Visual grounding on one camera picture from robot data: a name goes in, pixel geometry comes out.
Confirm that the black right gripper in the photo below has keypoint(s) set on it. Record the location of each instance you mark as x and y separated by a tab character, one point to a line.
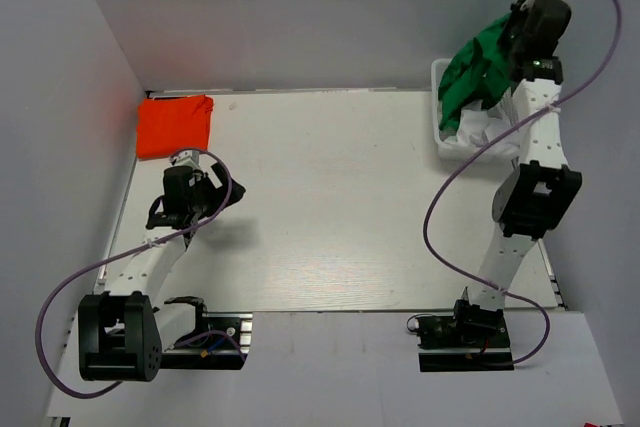
520	9

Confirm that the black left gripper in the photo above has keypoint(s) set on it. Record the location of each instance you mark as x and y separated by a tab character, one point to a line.
218	193

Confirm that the green polo shirt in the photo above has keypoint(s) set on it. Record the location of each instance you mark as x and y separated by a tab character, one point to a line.
480	68

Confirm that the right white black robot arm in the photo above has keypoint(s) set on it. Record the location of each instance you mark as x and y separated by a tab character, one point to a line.
536	195

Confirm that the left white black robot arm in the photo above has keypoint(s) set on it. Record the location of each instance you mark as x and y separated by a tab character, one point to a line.
124	331

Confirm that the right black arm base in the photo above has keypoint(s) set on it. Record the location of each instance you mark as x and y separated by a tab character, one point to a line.
443	349

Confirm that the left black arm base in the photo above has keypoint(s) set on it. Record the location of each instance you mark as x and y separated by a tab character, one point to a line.
220	342

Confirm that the folded orange t shirt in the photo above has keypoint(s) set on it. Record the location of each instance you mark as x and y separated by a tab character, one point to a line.
166	126

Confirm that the crumpled white t shirt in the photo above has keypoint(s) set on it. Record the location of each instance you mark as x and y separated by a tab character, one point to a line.
477	127

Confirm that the white perforated plastic basket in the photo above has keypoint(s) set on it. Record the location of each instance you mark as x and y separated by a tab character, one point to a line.
445	116

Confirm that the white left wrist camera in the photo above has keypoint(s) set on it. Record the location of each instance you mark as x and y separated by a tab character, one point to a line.
186	158

